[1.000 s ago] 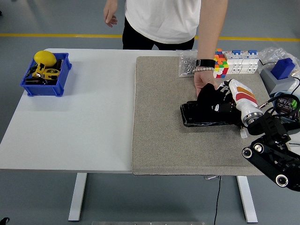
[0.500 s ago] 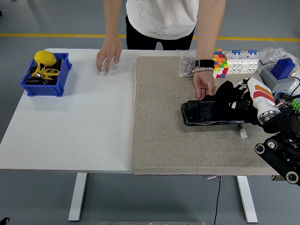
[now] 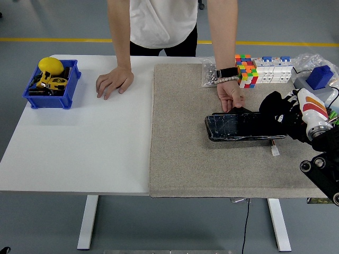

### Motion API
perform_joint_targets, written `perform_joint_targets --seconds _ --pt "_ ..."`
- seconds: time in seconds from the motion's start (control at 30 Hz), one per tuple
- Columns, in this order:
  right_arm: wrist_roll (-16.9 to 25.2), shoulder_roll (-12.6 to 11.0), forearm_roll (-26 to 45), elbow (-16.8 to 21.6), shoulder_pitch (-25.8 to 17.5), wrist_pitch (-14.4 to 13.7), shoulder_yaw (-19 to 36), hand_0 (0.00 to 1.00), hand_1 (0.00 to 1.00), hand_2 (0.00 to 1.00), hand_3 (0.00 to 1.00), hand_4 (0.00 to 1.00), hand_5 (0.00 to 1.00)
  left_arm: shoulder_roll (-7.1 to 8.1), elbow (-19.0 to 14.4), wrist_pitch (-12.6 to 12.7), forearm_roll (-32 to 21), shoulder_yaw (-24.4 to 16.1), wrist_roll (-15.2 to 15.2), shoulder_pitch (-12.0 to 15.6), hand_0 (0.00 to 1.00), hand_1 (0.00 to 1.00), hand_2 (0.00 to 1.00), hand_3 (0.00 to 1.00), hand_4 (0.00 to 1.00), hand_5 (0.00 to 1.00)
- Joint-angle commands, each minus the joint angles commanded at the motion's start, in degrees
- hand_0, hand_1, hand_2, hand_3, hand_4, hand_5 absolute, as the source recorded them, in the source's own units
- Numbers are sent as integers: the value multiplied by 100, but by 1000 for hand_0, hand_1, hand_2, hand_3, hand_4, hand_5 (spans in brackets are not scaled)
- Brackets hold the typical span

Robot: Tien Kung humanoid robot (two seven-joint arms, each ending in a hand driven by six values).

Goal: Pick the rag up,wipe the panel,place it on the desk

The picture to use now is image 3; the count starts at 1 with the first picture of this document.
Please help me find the yellow tape measure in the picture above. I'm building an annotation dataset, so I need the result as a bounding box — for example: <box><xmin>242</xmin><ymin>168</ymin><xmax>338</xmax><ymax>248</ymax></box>
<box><xmin>47</xmin><ymin>76</ymin><xmax>68</xmax><ymax>91</ymax></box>

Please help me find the crumpled clear plastic bag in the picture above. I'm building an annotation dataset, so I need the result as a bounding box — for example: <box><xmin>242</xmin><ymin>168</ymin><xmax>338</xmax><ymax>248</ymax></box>
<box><xmin>291</xmin><ymin>52</ymin><xmax>339</xmax><ymax>88</ymax></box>

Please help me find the yellow black hand tool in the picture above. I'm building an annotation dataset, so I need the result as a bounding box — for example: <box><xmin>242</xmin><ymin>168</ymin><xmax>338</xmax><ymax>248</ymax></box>
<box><xmin>35</xmin><ymin>70</ymin><xmax>52</xmax><ymax>88</ymax></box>

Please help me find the black glossy display panel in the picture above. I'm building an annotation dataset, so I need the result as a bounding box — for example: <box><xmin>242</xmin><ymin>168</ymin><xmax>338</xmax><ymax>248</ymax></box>
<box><xmin>204</xmin><ymin>106</ymin><xmax>288</xmax><ymax>142</ymax></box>

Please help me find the person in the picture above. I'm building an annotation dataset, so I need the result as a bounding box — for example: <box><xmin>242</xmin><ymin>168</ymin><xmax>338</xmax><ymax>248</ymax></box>
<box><xmin>129</xmin><ymin>0</ymin><xmax>199</xmax><ymax>57</ymax></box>

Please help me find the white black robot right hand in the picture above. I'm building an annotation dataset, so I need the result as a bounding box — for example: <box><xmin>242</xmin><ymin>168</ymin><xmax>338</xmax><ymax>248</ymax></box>
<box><xmin>274</xmin><ymin>88</ymin><xmax>333</xmax><ymax>135</ymax></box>

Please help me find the yellow lemon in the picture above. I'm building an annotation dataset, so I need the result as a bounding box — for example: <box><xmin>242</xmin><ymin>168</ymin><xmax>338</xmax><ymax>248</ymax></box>
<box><xmin>38</xmin><ymin>57</ymin><xmax>65</xmax><ymax>76</ymax></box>

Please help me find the blue block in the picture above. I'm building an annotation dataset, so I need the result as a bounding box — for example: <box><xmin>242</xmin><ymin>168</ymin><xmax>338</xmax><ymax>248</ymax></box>
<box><xmin>306</xmin><ymin>65</ymin><xmax>333</xmax><ymax>90</ymax></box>

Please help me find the thin black hanging cable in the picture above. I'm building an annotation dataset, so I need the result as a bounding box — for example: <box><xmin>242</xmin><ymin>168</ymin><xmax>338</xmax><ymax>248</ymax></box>
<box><xmin>240</xmin><ymin>197</ymin><xmax>251</xmax><ymax>254</ymax></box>

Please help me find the grey-brown mat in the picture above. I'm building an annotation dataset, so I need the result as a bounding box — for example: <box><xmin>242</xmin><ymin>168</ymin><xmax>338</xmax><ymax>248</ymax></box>
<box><xmin>149</xmin><ymin>62</ymin><xmax>335</xmax><ymax>198</ymax></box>

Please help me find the white table leg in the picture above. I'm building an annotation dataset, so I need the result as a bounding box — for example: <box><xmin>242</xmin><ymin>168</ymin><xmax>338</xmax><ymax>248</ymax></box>
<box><xmin>76</xmin><ymin>195</ymin><xmax>99</xmax><ymax>251</ymax></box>
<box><xmin>266</xmin><ymin>197</ymin><xmax>292</xmax><ymax>252</ymax></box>

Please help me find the bead bracelet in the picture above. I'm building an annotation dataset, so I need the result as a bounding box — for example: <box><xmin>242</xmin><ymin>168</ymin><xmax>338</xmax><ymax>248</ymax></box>
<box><xmin>213</xmin><ymin>76</ymin><xmax>240</xmax><ymax>85</ymax></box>

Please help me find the black wristwatch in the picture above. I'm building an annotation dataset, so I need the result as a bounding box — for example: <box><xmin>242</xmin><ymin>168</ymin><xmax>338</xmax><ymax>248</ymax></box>
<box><xmin>216</xmin><ymin>67</ymin><xmax>239</xmax><ymax>78</ymax></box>

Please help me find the white circuit breaker blue tab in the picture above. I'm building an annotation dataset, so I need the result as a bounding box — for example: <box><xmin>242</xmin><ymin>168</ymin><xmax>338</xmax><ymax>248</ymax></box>
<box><xmin>253</xmin><ymin>56</ymin><xmax>275</xmax><ymax>84</ymax></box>
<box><xmin>272</xmin><ymin>56</ymin><xmax>293</xmax><ymax>84</ymax></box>

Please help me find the blue plastic bin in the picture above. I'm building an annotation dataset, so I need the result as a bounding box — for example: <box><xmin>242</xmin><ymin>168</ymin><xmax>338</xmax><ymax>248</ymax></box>
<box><xmin>22</xmin><ymin>59</ymin><xmax>82</xmax><ymax>110</ymax></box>

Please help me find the multicolour puzzle cube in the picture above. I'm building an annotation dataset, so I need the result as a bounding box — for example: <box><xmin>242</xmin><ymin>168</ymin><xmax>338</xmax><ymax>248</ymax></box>
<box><xmin>235</xmin><ymin>54</ymin><xmax>252</xmax><ymax>67</ymax></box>
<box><xmin>237</xmin><ymin>64</ymin><xmax>259</xmax><ymax>89</ymax></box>

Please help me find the clear bag of metal nuts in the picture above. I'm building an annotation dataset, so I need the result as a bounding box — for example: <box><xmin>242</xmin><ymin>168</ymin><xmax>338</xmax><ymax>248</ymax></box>
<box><xmin>198</xmin><ymin>56</ymin><xmax>218</xmax><ymax>88</ymax></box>

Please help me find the grey box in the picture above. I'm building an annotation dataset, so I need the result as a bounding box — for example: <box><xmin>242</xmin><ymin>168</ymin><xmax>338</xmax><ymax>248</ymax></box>
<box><xmin>293</xmin><ymin>75</ymin><xmax>336</xmax><ymax>105</ymax></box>

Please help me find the person's left hand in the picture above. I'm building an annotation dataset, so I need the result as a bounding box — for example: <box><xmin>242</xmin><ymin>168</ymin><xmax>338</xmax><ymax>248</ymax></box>
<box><xmin>216</xmin><ymin>80</ymin><xmax>246</xmax><ymax>113</ymax></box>

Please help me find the person's right hand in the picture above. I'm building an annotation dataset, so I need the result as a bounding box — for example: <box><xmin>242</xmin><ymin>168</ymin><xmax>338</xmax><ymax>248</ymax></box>
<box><xmin>95</xmin><ymin>66</ymin><xmax>135</xmax><ymax>101</ymax></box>

